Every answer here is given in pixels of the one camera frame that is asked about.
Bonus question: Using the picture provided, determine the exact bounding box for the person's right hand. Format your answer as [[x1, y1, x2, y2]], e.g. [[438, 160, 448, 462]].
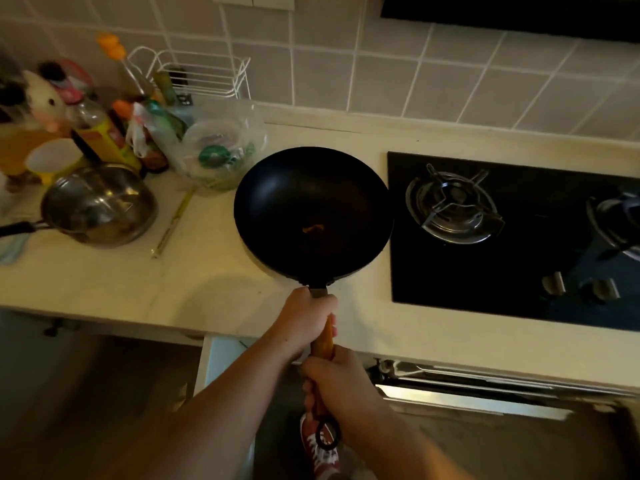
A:
[[299, 344, 389, 439]]

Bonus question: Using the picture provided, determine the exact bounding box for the person's left hand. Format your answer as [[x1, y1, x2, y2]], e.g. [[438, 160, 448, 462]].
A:
[[269, 287, 341, 364]]

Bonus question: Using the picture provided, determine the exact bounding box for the black wok wooden handle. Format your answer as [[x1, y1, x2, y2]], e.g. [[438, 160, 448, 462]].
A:
[[233, 146, 395, 451]]

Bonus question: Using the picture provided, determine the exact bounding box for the black glass gas stove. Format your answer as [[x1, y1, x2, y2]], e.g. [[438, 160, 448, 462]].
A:
[[386, 150, 640, 333]]

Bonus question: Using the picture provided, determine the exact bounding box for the person's right forearm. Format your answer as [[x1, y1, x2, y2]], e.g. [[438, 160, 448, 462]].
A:
[[345, 404, 476, 480]]

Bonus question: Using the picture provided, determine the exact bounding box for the person's left forearm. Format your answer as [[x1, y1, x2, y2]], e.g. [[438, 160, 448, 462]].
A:
[[97, 339, 296, 480]]

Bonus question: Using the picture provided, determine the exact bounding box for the steel stove burner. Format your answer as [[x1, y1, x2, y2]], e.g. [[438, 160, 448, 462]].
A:
[[403, 162, 507, 247], [585, 191, 640, 264]]

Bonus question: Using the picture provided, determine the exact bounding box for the steel stove knob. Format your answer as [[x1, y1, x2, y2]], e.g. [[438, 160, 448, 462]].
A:
[[579, 276, 622, 304], [541, 270, 568, 297]]

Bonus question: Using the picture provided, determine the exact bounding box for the right red sneaker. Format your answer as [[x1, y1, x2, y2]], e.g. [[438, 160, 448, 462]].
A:
[[298, 413, 347, 480]]

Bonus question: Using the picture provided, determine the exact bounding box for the stainless steel drawer appliance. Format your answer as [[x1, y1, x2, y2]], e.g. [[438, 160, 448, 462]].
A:
[[367, 358, 640, 423]]

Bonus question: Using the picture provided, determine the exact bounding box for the yellow-green chopstick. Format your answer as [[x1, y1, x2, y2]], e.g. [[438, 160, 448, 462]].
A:
[[151, 186, 197, 259]]

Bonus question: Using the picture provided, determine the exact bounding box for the green round lid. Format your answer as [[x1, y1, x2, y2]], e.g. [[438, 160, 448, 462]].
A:
[[197, 144, 235, 170]]

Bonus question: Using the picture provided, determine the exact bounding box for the clear plastic bag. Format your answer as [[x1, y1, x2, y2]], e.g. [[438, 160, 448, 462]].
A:
[[166, 97, 269, 194]]

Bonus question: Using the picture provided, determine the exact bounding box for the oil bottle yellow label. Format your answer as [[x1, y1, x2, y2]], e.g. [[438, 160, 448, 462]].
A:
[[66, 98, 145, 174]]

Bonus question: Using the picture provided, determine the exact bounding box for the yellow cup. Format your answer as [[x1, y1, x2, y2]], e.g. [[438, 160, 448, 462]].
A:
[[23, 138, 92, 189]]

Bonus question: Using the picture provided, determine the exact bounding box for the pale blue plastic scoop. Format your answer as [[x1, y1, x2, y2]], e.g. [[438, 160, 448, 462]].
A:
[[0, 233, 29, 269]]

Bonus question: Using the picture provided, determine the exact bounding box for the red capped bottle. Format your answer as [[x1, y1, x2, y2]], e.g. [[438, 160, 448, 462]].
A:
[[36, 58, 97, 107]]

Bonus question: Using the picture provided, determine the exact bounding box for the black range hood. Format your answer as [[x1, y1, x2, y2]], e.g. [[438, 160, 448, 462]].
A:
[[379, 0, 640, 45]]

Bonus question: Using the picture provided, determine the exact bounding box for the steel saucepan black handle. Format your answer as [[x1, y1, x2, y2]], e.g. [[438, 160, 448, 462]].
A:
[[0, 162, 159, 248]]

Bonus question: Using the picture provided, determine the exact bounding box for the white wire rack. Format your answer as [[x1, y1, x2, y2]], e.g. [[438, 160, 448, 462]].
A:
[[126, 45, 252, 101]]

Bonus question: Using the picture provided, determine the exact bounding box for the orange handled brush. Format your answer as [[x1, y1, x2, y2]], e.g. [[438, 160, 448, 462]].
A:
[[95, 32, 167, 104]]

